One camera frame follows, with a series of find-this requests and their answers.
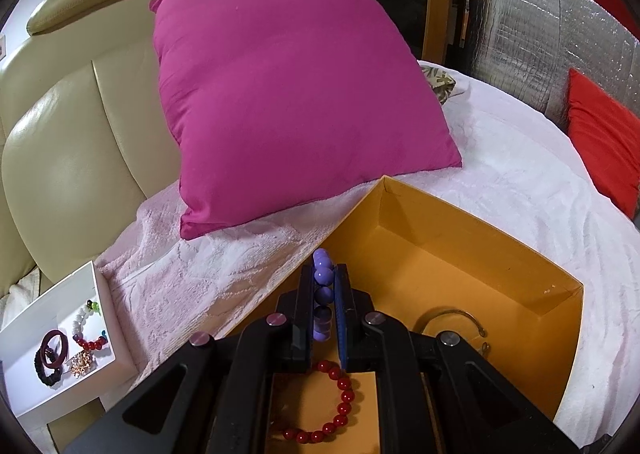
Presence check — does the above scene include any orange cardboard box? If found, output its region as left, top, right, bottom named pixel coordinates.
left=220, top=174, right=585, bottom=454

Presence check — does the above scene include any beige leather sofa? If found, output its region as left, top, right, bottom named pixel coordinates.
left=0, top=0, right=241, bottom=437

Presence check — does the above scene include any gold ornament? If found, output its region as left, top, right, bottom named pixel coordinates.
left=68, top=351, right=96, bottom=378

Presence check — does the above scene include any silver bangle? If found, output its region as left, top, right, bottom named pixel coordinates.
left=414, top=306, right=491, bottom=355

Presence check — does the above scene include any white cardboard box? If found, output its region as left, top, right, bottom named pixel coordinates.
left=0, top=260, right=139, bottom=419

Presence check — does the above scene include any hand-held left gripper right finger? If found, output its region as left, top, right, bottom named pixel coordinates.
left=334, top=263, right=581, bottom=454

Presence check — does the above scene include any red pillow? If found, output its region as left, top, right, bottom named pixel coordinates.
left=567, top=67, right=640, bottom=221

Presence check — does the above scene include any silver foil insulation panel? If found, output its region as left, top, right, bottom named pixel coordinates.
left=464, top=0, right=640, bottom=129

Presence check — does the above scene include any black hair tie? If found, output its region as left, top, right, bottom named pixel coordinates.
left=33, top=346, right=65, bottom=388

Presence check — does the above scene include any red bead bracelet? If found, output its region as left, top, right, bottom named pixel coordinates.
left=282, top=359, right=356, bottom=444

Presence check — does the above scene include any purple bead bracelet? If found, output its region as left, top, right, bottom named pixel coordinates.
left=311, top=248, right=336, bottom=343

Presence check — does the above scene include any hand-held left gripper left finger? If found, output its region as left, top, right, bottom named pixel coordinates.
left=65, top=264, right=317, bottom=454

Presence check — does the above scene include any leaf patterned cushion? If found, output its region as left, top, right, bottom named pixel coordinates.
left=418, top=62, right=459, bottom=108

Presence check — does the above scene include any magenta pillow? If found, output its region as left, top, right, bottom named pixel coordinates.
left=149, top=0, right=464, bottom=241

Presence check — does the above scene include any multicoloured bead bracelet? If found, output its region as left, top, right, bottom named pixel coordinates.
left=70, top=300, right=109, bottom=353

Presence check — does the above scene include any dark red bangle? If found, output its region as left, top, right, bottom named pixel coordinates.
left=40, top=328, right=71, bottom=366

